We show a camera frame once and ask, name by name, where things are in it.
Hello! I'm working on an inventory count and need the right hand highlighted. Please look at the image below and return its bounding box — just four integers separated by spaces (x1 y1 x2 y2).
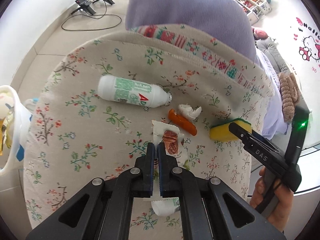
249 166 295 233

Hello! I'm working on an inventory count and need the hello kitty wall sticker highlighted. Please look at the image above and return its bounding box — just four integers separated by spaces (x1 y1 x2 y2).
291 17 319 68

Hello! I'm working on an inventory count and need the orange wrapper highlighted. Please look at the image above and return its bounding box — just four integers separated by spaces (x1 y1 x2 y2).
168 109 197 136

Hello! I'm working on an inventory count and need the brown knitted pillow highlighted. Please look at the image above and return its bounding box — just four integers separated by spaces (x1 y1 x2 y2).
278 72 300 123

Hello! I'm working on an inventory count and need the yellow green sponge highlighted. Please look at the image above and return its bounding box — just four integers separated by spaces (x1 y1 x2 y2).
209 118 252 142

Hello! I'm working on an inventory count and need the black floor cable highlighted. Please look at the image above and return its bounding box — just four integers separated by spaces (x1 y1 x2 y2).
61 0 123 32

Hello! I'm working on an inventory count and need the white plastic bottle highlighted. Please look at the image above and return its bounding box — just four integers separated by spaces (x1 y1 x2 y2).
97 75 172 108

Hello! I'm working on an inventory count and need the white printed wrapper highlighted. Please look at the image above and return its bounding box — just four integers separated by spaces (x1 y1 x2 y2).
143 120 188 202

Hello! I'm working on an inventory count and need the grey pillow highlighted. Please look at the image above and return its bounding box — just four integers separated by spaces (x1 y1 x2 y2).
255 37 291 74

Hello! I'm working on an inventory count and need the floral cream cloth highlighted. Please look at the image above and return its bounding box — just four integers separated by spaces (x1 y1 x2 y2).
23 24 275 227

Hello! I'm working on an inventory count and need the purple bed blanket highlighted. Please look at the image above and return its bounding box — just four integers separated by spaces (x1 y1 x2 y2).
125 0 256 61

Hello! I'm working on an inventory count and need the small white bottle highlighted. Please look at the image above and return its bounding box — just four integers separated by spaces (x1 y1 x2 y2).
151 198 181 217

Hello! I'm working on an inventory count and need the white bookshelf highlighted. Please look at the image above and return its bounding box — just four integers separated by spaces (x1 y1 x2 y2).
236 0 272 25

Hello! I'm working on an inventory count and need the pink plush toy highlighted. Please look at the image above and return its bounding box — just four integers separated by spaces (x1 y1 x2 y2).
252 27 268 40

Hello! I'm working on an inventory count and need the white trash bin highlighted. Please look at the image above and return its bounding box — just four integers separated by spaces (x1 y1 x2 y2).
1 85 32 177

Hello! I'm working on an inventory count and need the white tissue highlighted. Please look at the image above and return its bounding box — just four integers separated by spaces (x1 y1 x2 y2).
178 104 202 121

